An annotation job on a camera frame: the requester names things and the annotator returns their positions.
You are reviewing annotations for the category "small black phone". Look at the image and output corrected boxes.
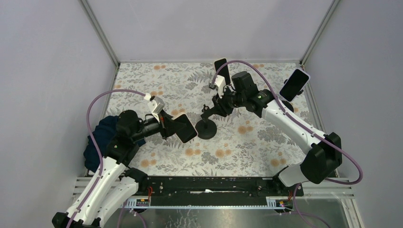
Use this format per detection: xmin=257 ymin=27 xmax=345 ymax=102
xmin=214 ymin=58 xmax=231 ymax=85

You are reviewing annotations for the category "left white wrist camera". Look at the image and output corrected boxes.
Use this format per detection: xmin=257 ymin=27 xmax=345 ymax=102
xmin=144 ymin=93 xmax=165 ymax=122

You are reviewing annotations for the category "lilac-cased phone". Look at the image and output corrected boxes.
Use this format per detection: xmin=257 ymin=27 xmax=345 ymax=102
xmin=279 ymin=68 xmax=311 ymax=102

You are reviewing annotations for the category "floral table mat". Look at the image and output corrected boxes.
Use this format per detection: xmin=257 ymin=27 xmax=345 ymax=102
xmin=106 ymin=63 xmax=305 ymax=177

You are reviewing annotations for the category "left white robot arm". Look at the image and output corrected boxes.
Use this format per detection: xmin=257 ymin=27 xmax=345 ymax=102
xmin=52 ymin=110 xmax=188 ymax=228

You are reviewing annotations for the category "dark blue cloth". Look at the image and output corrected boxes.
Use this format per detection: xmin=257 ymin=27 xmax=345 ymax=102
xmin=83 ymin=115 xmax=145 ymax=173

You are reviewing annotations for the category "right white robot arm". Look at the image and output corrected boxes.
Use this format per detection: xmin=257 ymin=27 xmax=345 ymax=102
xmin=202 ymin=71 xmax=342 ymax=196

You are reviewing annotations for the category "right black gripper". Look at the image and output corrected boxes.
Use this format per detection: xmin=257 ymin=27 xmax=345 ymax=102
xmin=212 ymin=86 xmax=246 ymax=118

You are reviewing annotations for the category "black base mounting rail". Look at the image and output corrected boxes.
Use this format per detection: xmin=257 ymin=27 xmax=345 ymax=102
xmin=134 ymin=176 xmax=304 ymax=207

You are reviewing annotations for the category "black round-base phone stand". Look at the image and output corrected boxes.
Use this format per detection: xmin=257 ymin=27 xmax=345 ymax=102
xmin=279 ymin=89 xmax=304 ymax=113

